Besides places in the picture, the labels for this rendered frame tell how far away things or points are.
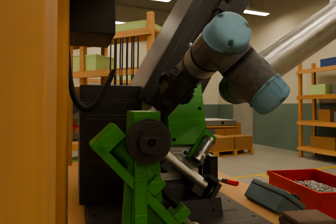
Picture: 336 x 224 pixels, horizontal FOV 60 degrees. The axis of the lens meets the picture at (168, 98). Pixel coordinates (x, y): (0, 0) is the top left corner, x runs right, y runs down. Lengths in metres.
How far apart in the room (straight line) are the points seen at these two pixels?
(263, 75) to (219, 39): 0.10
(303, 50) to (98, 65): 3.49
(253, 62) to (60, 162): 0.38
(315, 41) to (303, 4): 7.81
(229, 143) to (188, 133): 6.30
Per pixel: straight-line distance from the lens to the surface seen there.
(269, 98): 0.54
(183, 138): 0.82
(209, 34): 0.52
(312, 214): 0.79
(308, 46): 0.72
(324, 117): 7.05
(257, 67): 0.53
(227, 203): 0.90
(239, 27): 0.52
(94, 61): 4.01
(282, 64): 0.69
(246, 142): 7.48
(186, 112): 0.84
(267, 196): 0.89
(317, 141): 7.21
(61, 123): 0.54
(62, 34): 0.55
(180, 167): 0.77
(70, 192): 1.11
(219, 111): 11.29
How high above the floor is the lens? 1.18
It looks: 2 degrees up
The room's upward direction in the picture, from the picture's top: straight up
